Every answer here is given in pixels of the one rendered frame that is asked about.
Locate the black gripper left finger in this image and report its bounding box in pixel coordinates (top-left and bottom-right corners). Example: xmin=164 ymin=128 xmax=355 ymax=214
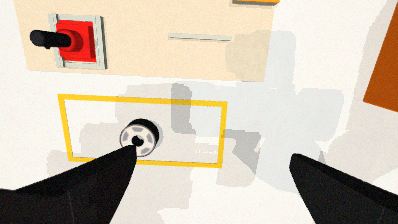
xmin=0 ymin=145 xmax=137 ymax=224

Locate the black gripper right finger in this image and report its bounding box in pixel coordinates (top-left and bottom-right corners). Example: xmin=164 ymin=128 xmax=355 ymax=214
xmin=289 ymin=153 xmax=398 ymax=224

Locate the black wheel with grey hub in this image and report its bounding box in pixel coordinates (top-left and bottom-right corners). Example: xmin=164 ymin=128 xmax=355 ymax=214
xmin=119 ymin=119 xmax=159 ymax=157

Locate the yellow rectangular outline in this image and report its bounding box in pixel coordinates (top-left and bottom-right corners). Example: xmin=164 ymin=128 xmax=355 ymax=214
xmin=57 ymin=94 xmax=228 ymax=168

